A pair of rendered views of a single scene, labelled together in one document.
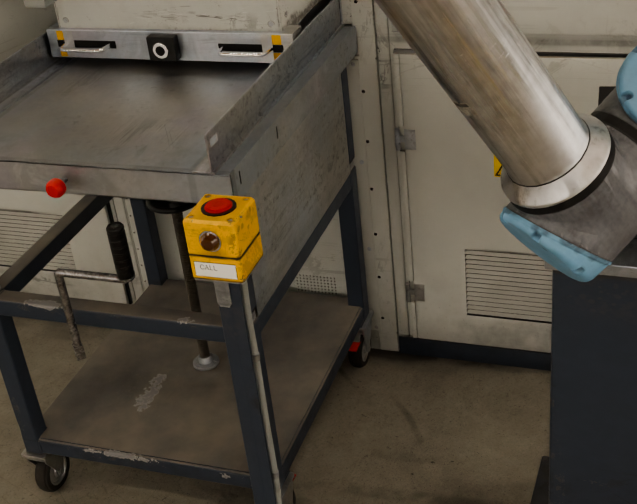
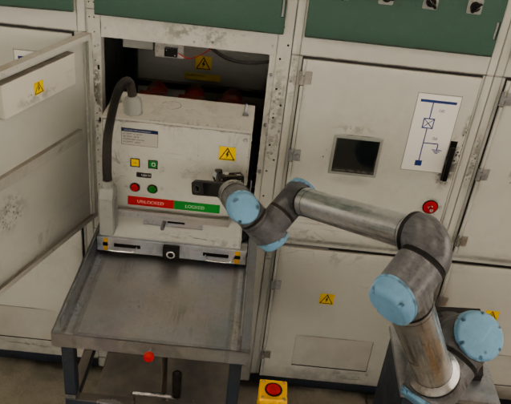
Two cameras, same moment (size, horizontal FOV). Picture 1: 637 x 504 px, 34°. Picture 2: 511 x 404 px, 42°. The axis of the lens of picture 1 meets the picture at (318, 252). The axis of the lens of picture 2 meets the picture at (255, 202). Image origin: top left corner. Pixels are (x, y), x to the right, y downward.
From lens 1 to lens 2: 1.06 m
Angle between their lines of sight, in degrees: 20
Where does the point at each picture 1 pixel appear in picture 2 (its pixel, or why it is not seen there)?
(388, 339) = (244, 374)
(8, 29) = (60, 226)
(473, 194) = (306, 310)
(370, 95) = (259, 261)
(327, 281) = not seen: hidden behind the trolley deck
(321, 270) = not seen: hidden behind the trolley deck
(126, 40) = (148, 246)
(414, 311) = (262, 362)
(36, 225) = (34, 314)
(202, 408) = not seen: outside the picture
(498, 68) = (439, 356)
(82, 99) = (131, 285)
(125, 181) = (187, 352)
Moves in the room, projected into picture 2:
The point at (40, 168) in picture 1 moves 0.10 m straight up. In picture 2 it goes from (135, 343) to (135, 319)
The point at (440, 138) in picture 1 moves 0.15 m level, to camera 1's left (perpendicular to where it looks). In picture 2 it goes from (294, 284) to (260, 290)
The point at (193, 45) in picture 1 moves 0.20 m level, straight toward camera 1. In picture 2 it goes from (188, 252) to (208, 285)
